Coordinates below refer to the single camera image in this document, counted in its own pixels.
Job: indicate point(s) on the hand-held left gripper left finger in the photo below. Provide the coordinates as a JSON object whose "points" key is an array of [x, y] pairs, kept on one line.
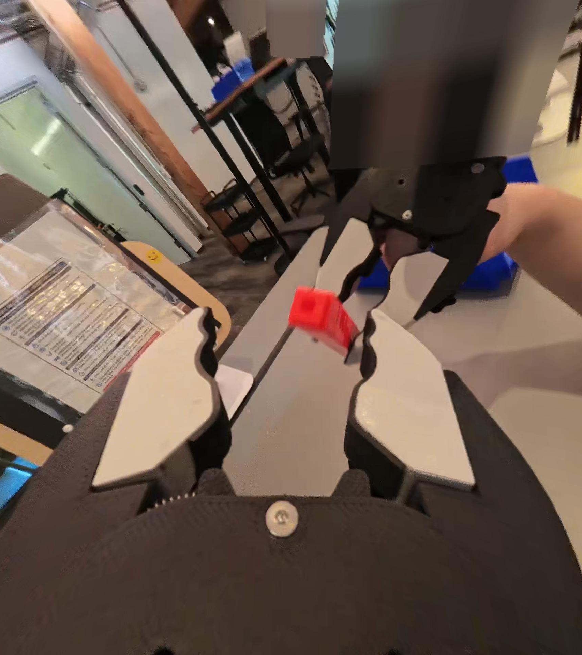
{"points": [[158, 399]]}

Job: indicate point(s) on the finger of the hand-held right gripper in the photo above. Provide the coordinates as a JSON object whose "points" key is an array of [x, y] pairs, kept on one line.
{"points": [[416, 281], [342, 250]]}

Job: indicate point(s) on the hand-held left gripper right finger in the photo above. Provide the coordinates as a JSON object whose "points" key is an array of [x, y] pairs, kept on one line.
{"points": [[408, 409]]}

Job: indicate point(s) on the red linking cubes block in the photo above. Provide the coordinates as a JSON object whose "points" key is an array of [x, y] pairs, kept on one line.
{"points": [[321, 317]]}

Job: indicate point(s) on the person's right forearm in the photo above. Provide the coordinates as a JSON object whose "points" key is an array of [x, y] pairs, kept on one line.
{"points": [[567, 256]]}

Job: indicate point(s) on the grey desk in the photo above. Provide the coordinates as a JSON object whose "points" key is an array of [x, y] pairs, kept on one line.
{"points": [[551, 435]]}

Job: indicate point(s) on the blue plastic bin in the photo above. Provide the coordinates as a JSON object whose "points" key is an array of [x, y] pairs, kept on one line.
{"points": [[229, 87], [495, 276], [521, 171]]}

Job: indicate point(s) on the black rolling cart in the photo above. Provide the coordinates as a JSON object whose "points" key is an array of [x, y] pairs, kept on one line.
{"points": [[239, 225]]}

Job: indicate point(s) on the black office chair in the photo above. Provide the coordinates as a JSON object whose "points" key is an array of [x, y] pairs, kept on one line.
{"points": [[301, 153]]}

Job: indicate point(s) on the round-cornered wooden board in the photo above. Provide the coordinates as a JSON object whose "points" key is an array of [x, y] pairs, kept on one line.
{"points": [[204, 302]]}

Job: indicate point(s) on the printed instruction label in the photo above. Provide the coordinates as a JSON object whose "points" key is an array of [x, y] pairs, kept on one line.
{"points": [[66, 327]]}

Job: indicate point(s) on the yellow smiley sticker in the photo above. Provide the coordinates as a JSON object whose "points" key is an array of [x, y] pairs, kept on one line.
{"points": [[154, 255]]}

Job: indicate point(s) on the brown-topped black-framed table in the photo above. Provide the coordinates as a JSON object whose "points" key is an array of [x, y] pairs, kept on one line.
{"points": [[239, 100]]}

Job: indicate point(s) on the black metal stand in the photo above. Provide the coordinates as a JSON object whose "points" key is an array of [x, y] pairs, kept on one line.
{"points": [[580, 76]]}

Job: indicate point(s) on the white laminated sheet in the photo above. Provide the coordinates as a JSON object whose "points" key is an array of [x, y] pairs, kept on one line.
{"points": [[40, 245]]}

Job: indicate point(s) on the white framed glass door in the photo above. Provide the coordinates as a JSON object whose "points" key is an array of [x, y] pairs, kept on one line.
{"points": [[66, 169]]}

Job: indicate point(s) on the black floor stand pole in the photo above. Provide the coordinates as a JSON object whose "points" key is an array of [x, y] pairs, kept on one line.
{"points": [[167, 71]]}

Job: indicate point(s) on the wooden post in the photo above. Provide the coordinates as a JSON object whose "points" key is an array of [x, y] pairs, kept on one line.
{"points": [[119, 87]]}

